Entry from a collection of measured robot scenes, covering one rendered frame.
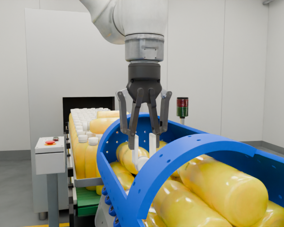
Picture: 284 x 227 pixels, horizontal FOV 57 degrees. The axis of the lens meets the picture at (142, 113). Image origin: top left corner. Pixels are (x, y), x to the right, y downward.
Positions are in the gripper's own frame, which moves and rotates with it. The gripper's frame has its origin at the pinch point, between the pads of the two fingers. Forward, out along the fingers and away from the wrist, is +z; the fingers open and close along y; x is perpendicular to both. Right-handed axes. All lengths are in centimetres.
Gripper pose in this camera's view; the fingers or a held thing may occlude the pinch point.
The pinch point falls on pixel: (144, 149)
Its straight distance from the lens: 63.2
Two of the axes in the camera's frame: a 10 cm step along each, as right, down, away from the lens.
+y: 9.6, -0.3, 2.9
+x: -2.9, -1.0, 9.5
